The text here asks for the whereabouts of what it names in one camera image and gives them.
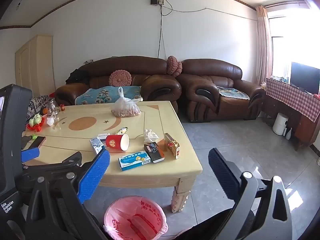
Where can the clear wrapper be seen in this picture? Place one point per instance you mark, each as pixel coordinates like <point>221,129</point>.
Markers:
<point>150,135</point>

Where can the pink curtain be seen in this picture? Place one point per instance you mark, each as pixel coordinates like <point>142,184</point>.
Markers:
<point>262,42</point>

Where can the white air humidifier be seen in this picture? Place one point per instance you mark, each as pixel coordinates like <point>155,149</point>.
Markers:
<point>280,123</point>

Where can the yellow green snack wrapper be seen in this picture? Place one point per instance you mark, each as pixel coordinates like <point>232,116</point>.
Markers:
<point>122,130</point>

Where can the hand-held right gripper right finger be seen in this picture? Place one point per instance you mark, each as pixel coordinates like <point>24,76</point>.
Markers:
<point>222,173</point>

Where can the white wall socket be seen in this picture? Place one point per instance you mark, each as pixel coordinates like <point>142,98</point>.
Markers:
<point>160,1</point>

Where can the green apple ornament red tray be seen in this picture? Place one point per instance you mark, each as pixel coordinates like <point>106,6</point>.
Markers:
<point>35,121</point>

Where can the orange fruit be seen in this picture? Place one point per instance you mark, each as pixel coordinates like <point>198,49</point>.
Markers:
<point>44,111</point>

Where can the window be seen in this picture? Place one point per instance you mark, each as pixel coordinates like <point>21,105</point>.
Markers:
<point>295,37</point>

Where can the white bottle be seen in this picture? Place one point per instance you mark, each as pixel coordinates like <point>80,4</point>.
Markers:
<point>288,133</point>

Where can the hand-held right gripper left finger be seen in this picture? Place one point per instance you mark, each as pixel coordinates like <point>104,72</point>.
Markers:
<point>95,173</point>

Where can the pink round knitted cushion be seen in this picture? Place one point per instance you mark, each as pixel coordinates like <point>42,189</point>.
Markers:
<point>172,65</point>
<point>180,68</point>
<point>120,78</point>

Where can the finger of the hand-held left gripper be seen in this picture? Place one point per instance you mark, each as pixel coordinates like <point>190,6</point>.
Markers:
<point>62,161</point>
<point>31,155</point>

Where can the dark smartphone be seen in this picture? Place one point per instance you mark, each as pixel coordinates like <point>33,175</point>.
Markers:
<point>37,142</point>

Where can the small green toy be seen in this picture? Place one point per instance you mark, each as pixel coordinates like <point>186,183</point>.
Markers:
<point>34,136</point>

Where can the clear drinking glass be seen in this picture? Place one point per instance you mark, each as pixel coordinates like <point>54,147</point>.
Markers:
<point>57,124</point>

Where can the brown leather armchair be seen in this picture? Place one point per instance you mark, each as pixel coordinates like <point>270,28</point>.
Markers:
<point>207,72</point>

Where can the small blue white box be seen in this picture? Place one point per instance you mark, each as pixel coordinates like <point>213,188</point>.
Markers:
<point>96,145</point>

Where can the glass pitcher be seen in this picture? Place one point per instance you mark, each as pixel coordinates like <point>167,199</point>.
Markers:
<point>52,107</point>

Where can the brown leather sofa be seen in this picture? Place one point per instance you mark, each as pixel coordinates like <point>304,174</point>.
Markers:
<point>150,85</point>

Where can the black white patterned cloth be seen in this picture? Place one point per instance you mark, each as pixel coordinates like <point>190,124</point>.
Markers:
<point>35,105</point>

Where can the beige wooden coffee table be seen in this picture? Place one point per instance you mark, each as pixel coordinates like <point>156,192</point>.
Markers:
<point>150,182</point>

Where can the black orange box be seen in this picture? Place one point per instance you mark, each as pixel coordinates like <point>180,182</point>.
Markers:
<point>153,152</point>

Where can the red checkered tablecloth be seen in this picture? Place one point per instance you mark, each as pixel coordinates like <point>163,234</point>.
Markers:
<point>287,95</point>

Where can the black clothing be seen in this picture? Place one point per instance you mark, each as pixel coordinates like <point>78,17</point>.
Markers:
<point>77,76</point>

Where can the small white container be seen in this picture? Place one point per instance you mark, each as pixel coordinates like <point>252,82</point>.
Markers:
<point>50,121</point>

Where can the red gold box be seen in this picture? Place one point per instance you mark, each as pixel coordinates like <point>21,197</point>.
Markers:
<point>172,146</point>

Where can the black television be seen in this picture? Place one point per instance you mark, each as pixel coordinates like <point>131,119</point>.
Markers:
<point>305,77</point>

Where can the brown wooden cabinet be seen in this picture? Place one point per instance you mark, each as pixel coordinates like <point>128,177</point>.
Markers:
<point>302,130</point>

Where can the red paper cup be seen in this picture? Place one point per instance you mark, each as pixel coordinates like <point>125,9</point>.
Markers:
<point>113,142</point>

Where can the blue knitted seat mat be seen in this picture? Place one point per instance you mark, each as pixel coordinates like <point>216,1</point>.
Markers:
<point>232,93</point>

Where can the plastic bag of peanuts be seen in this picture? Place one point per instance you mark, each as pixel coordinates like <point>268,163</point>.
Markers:
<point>126,110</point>

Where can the bin with pink bag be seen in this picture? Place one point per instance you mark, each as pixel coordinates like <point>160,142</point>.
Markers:
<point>117,215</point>

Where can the cream wooden wardrobe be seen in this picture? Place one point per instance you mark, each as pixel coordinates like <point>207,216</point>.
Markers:
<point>37,62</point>

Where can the blue floral seat cover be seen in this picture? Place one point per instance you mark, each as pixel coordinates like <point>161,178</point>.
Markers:
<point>100,95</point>

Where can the large blue medicine box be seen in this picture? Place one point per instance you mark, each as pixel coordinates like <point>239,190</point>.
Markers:
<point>135,161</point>

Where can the small red cup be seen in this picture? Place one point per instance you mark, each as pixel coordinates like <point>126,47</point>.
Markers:
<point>62,108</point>

